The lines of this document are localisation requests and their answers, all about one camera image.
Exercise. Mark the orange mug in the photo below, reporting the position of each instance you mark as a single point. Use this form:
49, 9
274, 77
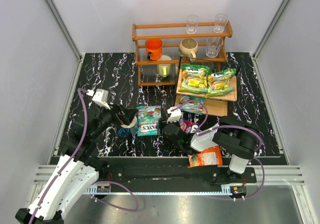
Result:
153, 49

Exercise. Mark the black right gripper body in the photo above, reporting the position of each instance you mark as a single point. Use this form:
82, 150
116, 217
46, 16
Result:
164, 127

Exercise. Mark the orange wooden shelf rack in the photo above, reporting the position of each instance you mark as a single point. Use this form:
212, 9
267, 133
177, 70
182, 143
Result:
171, 34

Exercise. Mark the purple berry candy bag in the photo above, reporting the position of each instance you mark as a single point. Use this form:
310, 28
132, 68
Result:
188, 126

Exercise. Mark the teal mint candy bag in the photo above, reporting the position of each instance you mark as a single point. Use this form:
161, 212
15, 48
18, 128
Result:
148, 119
193, 106

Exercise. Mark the blue mug cream inside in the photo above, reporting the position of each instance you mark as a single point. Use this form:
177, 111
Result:
132, 128

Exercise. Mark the two-tier wooden shelf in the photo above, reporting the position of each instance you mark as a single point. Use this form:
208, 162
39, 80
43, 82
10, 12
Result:
217, 105

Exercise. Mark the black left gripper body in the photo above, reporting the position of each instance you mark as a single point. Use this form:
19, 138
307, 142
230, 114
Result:
122, 116

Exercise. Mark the clear glass top left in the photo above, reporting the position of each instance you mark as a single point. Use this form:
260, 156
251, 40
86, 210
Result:
192, 22

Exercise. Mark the beige mug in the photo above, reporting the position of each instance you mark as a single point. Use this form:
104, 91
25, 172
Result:
188, 47

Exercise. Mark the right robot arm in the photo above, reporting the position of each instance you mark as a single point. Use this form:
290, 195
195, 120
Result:
238, 138

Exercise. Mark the clear glass top right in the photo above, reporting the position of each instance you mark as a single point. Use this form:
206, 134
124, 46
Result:
220, 22

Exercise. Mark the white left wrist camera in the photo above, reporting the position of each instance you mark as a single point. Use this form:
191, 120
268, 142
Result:
99, 97

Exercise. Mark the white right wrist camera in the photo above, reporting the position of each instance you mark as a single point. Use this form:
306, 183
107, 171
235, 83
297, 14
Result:
173, 115

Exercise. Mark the pale yellow mug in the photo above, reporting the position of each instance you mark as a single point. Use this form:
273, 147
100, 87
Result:
164, 69

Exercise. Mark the orange fruit candy bag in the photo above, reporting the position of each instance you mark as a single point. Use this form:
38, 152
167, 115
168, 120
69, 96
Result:
209, 157

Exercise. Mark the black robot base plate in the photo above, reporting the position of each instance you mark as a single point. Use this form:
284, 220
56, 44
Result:
122, 169

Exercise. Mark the clear glass middle shelf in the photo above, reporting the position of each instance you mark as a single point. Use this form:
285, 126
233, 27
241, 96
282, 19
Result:
213, 46

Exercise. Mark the green yellow candy bag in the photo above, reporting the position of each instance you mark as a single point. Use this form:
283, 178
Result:
194, 78

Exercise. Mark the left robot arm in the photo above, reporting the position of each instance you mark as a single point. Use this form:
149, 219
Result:
77, 168

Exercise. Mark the clear glass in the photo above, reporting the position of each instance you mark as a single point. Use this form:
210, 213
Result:
220, 22
192, 22

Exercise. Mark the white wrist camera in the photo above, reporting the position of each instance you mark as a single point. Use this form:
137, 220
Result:
173, 115
99, 97

